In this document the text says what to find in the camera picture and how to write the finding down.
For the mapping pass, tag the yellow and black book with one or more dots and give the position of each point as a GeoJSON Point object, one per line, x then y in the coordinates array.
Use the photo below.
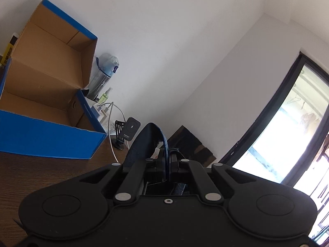
{"type": "Point", "coordinates": [9, 51]}

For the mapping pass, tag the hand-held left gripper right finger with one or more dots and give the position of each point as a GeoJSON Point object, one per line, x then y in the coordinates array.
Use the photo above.
{"type": "Point", "coordinates": [174, 168]}

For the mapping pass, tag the blue cardboard box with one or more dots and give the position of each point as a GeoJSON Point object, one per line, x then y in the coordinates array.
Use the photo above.
{"type": "Point", "coordinates": [46, 82]}

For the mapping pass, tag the patterned brocade cloth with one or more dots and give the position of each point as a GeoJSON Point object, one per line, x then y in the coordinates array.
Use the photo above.
{"type": "Point", "coordinates": [144, 144]}

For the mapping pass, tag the grey blue-capped water bottle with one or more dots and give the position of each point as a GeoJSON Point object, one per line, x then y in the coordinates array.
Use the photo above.
{"type": "Point", "coordinates": [105, 72]}

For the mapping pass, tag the small green spray bottle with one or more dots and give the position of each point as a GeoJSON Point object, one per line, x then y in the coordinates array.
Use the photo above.
{"type": "Point", "coordinates": [105, 96]}

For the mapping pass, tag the white power strip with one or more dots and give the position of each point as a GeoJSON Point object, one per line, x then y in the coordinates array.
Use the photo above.
{"type": "Point", "coordinates": [101, 118]}

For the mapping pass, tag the black phone charger stand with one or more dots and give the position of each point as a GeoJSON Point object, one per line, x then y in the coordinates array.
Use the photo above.
{"type": "Point", "coordinates": [129, 131]}

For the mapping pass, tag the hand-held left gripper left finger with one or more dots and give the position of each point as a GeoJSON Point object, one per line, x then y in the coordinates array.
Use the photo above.
{"type": "Point", "coordinates": [160, 168]}

